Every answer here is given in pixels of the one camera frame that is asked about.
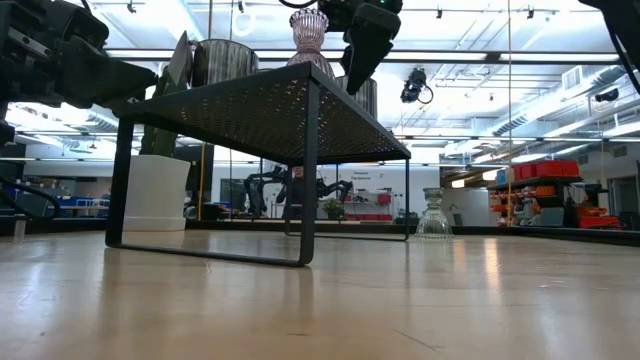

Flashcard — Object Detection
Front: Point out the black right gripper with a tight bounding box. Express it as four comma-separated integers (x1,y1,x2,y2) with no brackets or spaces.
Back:
317,0,404,96

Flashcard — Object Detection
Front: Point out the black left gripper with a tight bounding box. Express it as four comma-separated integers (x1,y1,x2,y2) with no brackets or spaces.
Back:
0,0,159,109

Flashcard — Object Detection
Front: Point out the clear ribbed glass candle holder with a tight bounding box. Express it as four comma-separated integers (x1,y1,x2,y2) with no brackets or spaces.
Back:
333,74,380,121

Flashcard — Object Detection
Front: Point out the pink ribbed glass candle holder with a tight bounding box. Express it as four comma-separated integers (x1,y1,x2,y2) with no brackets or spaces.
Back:
285,7,337,81

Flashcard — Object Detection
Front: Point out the metal scented candle tin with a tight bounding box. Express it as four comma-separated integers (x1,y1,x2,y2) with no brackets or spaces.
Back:
167,30,260,90

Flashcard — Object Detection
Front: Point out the clear glass vase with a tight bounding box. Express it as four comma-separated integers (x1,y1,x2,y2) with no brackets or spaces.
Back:
413,187,455,240

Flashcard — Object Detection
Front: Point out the green cactus plant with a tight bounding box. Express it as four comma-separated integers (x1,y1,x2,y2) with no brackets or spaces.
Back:
138,64,181,159

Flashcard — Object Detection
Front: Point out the white hexagonal plant pot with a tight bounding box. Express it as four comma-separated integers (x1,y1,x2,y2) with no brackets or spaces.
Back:
122,153,192,233

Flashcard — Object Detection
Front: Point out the yellow pole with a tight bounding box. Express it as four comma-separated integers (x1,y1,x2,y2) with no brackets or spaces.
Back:
197,142,207,222

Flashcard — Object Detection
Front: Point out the black perforated metal shelf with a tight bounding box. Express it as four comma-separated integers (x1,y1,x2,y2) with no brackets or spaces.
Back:
104,60,412,269

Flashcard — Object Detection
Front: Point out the shelf with red bins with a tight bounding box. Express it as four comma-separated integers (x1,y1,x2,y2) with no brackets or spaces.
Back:
343,192,395,222

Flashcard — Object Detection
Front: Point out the person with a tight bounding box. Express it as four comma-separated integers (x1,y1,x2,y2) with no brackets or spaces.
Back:
279,165,321,220

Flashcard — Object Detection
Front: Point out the small potted plant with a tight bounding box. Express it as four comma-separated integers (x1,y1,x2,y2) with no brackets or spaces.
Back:
322,197,346,222

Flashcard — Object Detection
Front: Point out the orange storage bin rack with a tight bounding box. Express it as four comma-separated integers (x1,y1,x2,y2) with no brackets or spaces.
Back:
487,158,624,231

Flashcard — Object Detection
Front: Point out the black hanging camera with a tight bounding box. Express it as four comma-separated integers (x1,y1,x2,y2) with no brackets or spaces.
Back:
398,66,435,107

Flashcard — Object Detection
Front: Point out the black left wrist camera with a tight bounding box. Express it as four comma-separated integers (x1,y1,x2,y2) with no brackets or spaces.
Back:
57,0,111,51

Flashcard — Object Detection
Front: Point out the black curved cable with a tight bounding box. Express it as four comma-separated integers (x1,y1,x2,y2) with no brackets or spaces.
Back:
0,175,62,221

